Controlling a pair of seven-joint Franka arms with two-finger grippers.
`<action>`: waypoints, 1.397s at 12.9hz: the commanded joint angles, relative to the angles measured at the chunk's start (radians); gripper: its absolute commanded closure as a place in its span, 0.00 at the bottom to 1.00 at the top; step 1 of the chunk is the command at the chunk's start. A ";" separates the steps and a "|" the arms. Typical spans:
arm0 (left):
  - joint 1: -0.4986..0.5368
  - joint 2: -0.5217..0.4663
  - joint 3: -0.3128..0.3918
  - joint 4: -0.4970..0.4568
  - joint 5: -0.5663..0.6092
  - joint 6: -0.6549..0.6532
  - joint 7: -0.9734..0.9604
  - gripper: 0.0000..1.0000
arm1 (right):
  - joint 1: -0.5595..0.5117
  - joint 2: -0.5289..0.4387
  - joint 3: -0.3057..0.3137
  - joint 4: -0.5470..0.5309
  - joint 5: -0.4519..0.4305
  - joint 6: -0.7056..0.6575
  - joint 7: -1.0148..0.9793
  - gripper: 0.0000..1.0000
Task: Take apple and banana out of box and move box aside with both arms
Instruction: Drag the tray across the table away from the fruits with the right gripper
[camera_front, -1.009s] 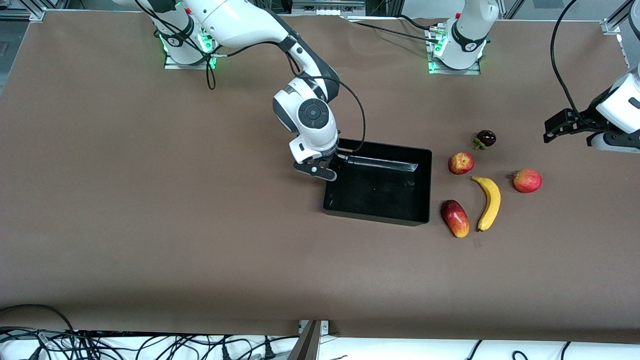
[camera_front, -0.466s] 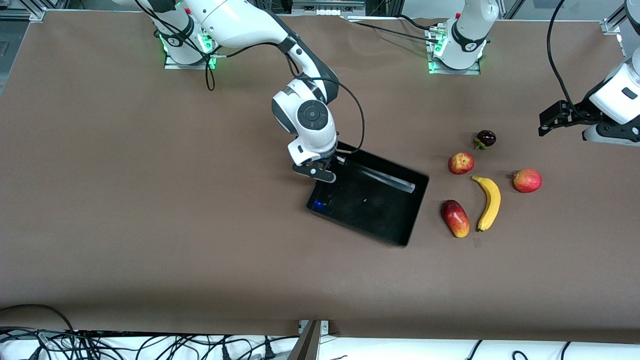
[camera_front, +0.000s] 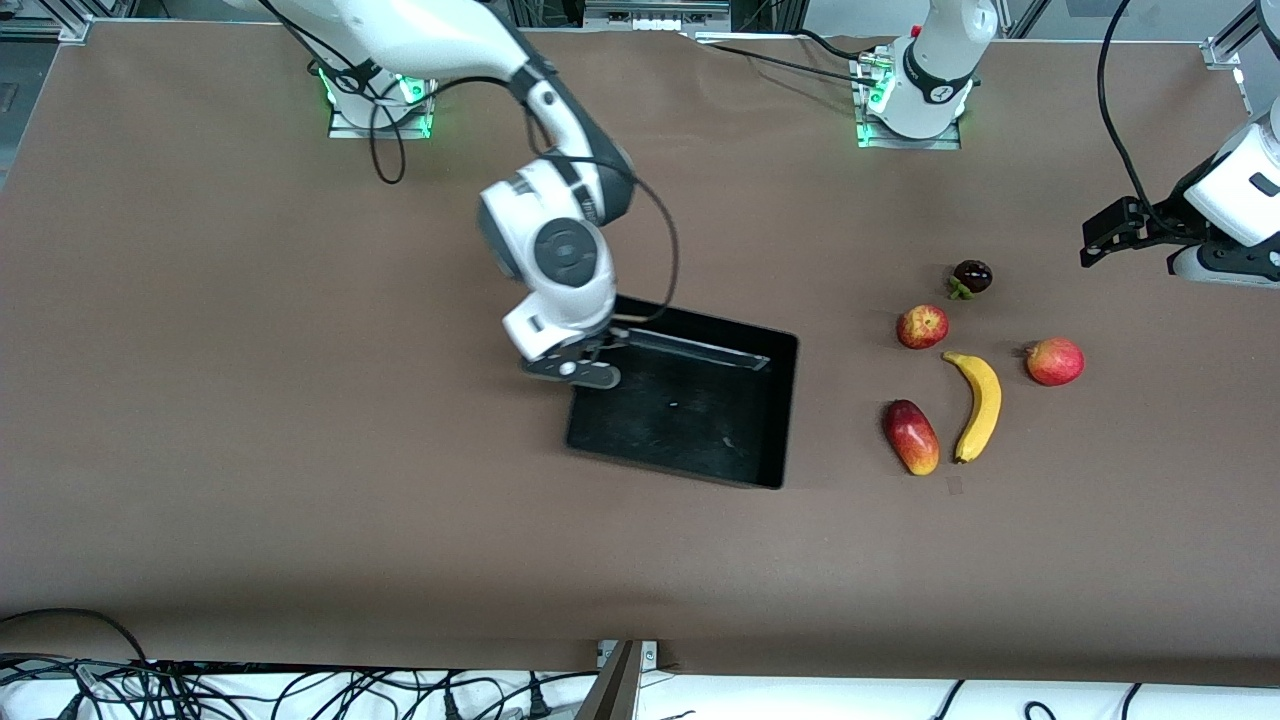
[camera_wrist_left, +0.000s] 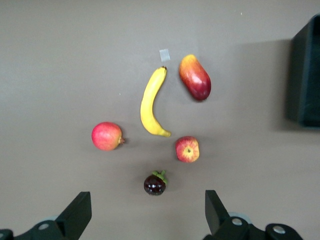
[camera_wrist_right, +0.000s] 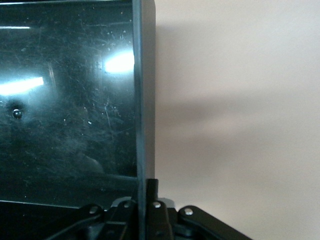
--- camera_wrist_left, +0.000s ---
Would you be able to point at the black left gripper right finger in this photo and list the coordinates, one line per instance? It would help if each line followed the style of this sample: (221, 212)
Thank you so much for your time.
(215, 215)

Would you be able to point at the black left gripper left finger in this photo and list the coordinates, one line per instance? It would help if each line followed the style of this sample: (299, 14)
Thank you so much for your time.
(75, 217)

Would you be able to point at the small red yellow apple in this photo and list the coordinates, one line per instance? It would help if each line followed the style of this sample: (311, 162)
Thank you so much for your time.
(187, 149)

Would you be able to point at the yellow banana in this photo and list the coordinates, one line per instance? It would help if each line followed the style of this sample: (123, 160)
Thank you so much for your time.
(148, 107)

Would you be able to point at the black rectangular plastic tray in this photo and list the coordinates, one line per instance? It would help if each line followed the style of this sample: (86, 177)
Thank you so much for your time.
(305, 80)

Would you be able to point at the dark purple mangosteen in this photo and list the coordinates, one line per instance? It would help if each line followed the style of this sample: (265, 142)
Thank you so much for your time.
(155, 185)

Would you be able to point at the round red pomegranate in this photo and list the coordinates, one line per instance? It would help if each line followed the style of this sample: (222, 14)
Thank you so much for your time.
(106, 136)

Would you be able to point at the red yellow mango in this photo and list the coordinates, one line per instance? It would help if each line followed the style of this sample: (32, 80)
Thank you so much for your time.
(195, 77)

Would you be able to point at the brown table cover sheet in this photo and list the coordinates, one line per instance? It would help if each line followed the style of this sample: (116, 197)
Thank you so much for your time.
(75, 75)

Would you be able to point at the small clear tape patch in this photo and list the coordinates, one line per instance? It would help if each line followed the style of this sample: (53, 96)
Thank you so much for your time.
(164, 55)

